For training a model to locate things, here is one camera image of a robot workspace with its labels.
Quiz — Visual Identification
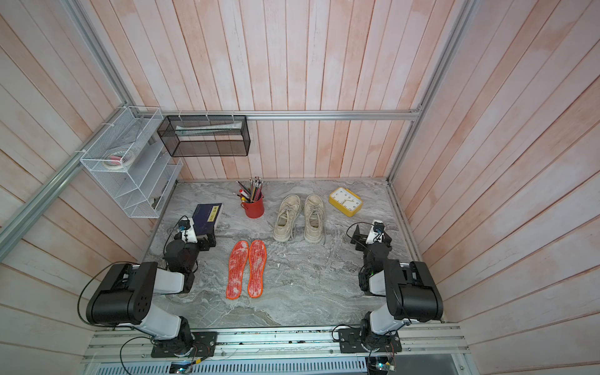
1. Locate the beige sneaker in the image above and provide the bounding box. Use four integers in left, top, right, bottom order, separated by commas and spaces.
304, 194, 325, 243
273, 195, 302, 242

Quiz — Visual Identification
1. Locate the red pen cup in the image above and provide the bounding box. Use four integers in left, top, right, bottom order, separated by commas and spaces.
241, 195, 265, 219

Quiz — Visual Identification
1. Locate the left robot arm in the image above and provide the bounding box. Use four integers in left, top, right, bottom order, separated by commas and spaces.
79, 229, 217, 360

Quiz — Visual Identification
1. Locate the yellow alarm clock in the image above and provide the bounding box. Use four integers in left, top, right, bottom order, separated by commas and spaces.
329, 187, 363, 217

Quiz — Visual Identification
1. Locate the white wire wall shelf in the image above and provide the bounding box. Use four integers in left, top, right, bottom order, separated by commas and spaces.
81, 106, 183, 219

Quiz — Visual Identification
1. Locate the dark blue book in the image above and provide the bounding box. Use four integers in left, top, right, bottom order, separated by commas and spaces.
192, 203, 223, 236

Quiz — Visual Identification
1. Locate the red insole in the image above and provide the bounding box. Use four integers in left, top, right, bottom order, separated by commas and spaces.
226, 241, 249, 300
248, 240, 267, 298

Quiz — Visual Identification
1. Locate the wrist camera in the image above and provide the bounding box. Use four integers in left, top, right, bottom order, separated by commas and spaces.
177, 215, 198, 243
366, 220, 385, 245

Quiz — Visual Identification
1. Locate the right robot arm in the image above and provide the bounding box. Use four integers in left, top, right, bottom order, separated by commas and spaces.
332, 220, 444, 353

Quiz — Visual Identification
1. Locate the black mesh wall basket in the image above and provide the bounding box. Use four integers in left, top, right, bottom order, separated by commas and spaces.
157, 114, 251, 158

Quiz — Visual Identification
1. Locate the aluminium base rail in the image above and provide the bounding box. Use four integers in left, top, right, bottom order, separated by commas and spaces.
82, 323, 470, 363

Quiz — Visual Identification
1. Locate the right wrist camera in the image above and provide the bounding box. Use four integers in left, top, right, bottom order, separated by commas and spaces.
366, 220, 385, 245

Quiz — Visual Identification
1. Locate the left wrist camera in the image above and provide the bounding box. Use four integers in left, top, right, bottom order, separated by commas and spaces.
177, 215, 198, 243

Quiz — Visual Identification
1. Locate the tape roll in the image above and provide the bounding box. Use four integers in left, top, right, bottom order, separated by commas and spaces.
102, 148, 135, 170

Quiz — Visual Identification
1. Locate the pens and pencils bunch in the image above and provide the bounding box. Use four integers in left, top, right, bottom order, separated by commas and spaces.
237, 177, 263, 203

